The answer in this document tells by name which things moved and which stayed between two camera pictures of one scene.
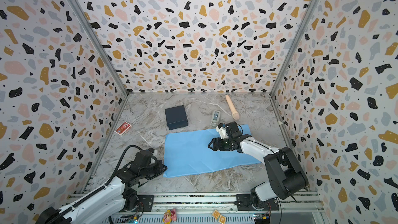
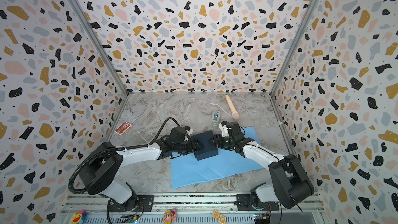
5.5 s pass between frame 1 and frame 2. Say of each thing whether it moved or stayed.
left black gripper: moved
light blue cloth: moved
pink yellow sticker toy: stayed
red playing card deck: stayed
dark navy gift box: moved
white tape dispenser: stayed
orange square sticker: stayed
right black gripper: stayed
